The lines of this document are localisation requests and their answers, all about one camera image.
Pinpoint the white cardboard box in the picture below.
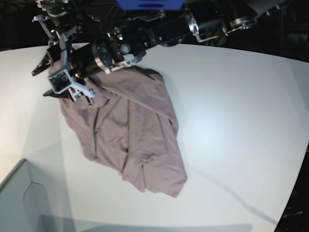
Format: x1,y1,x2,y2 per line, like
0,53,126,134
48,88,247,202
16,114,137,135
0,159,77,232

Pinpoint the mauve t-shirt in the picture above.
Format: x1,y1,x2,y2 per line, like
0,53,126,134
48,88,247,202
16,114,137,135
59,67,187,197

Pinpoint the blue plastic bin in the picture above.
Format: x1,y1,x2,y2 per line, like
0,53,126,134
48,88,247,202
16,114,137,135
116,0,185,11

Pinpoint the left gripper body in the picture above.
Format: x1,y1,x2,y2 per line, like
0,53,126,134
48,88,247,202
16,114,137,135
67,43,101,99

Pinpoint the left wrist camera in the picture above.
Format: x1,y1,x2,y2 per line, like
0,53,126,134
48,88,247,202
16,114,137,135
48,69,71,94

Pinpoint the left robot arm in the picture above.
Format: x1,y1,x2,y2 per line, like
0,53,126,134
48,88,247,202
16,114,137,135
37,0,281,101

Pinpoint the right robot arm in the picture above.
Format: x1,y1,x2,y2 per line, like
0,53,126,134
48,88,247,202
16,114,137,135
31,0,83,76

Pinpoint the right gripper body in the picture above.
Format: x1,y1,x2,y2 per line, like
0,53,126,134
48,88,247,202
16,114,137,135
46,29,72,70

